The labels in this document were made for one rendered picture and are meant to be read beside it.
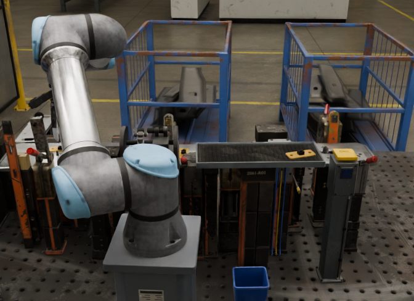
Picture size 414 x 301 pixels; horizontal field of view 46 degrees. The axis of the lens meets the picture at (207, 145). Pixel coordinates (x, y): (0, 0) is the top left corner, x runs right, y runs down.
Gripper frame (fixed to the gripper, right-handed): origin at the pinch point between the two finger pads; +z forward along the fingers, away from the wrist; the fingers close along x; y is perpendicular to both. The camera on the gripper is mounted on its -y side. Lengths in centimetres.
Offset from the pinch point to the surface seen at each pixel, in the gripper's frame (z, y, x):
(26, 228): 27.8, -9.3, -20.8
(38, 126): -11.9, 0.3, -22.0
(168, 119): -2.6, 40.4, 8.3
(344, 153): -11, 95, -39
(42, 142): -5.8, 0.5, -21.0
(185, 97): 53, 43, 201
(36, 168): 1.8, -1.3, -24.3
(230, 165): -10, 61, -45
